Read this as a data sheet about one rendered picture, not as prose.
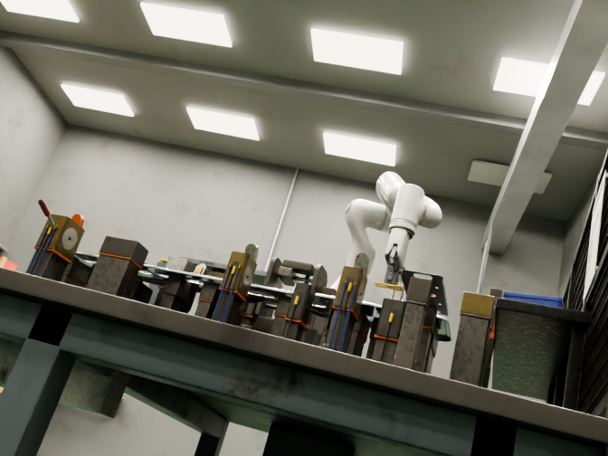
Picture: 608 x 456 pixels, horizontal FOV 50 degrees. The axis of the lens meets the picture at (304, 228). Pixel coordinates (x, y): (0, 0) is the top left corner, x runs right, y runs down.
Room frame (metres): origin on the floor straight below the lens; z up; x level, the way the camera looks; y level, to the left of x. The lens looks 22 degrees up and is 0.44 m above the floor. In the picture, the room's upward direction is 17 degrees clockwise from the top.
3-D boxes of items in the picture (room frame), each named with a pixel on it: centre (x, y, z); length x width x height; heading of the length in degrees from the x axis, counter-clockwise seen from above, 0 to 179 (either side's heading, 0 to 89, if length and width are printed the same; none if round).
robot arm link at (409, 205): (1.86, -0.30, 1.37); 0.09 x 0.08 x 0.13; 98
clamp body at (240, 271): (1.82, 0.15, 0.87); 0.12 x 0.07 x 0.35; 159
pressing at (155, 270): (2.02, 0.16, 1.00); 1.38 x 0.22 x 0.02; 69
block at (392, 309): (1.64, -0.29, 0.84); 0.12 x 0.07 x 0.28; 159
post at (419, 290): (1.45, -0.31, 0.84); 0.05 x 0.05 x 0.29; 69
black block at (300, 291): (1.75, -0.05, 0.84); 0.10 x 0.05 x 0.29; 159
